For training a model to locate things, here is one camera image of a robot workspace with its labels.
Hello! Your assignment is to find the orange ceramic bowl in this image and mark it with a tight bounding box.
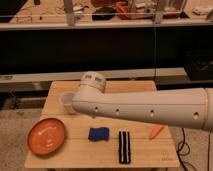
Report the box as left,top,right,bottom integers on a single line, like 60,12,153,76
27,118,66,155

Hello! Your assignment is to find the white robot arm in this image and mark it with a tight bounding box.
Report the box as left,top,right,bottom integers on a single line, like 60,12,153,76
72,72,213,131

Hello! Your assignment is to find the clear plastic cup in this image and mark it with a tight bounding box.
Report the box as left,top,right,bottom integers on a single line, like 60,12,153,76
59,91,76,114

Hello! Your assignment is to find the blue sponge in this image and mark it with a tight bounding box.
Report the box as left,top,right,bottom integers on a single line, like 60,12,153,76
88,127,109,141

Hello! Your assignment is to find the black white striped eraser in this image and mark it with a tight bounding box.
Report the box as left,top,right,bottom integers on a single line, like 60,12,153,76
119,131,131,164

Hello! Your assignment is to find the orange carrot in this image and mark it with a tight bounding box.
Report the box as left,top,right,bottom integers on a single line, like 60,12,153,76
149,125,164,139

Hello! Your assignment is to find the black object on shelf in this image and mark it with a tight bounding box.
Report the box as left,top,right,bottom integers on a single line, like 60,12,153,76
92,7,116,21

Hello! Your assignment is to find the orange basket on shelf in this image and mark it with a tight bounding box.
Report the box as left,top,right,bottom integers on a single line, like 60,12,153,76
116,1,156,20

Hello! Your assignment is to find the black cable on floor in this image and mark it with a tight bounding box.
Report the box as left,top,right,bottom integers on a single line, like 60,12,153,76
175,127,190,171

